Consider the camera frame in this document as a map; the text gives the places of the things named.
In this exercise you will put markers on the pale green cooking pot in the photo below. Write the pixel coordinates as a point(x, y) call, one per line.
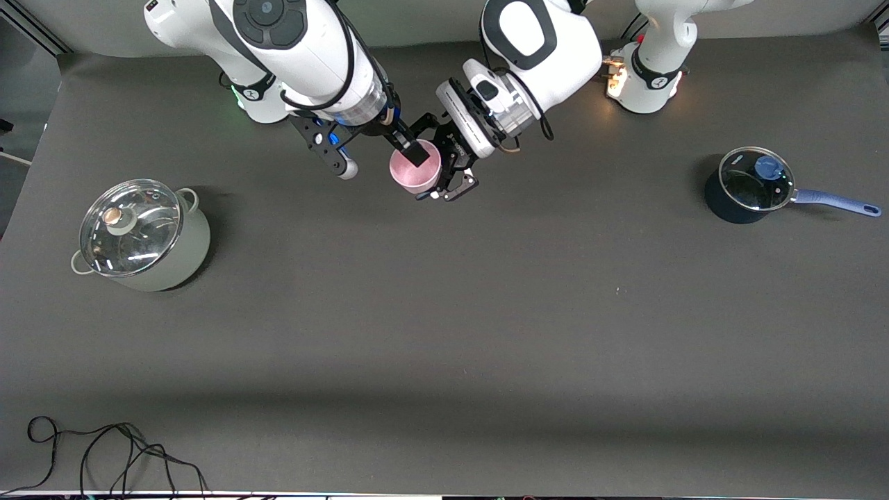
point(177, 257)

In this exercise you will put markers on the aluminium frame rail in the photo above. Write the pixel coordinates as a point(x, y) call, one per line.
point(38, 28)

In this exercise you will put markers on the glass lid with blue knob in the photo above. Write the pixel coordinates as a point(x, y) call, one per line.
point(753, 180)

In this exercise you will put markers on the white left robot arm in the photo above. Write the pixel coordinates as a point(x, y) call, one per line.
point(542, 48)

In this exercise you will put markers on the dark blue saucepan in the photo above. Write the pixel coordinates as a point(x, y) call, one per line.
point(722, 201)

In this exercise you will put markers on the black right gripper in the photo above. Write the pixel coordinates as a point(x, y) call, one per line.
point(394, 130)

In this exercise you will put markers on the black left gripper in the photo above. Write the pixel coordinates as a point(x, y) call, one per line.
point(445, 143)

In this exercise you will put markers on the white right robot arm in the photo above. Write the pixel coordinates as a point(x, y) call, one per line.
point(305, 62)

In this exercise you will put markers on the pink plastic cup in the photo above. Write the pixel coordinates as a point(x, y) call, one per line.
point(415, 175)

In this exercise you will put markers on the glass lid with beige knob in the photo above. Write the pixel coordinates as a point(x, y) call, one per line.
point(139, 236)

